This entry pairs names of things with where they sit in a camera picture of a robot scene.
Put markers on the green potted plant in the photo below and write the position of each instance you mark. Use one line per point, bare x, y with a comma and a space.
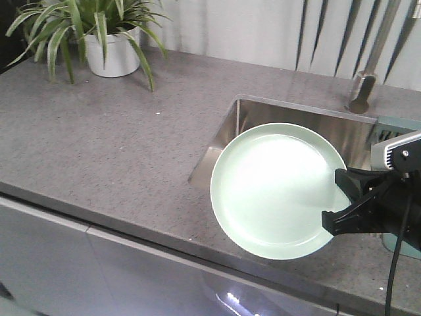
50, 28

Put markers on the white pleated curtain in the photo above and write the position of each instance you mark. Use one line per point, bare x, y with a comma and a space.
330, 38

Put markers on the teal metal dish rack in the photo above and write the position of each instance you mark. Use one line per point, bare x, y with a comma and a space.
387, 128

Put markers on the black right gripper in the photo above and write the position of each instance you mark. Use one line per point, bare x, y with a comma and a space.
380, 200

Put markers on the light green round plate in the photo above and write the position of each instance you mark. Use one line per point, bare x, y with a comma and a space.
270, 186

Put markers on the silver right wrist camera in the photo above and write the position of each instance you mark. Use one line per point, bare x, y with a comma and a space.
401, 153

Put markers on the white plant pot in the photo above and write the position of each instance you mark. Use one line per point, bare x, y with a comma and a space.
121, 58

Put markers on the stainless steel sink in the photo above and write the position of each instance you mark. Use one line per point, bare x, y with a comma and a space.
350, 134

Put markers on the stainless steel faucet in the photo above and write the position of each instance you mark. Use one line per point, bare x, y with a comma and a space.
365, 80

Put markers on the grey kitchen island cabinet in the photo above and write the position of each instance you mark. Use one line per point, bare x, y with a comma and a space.
58, 266

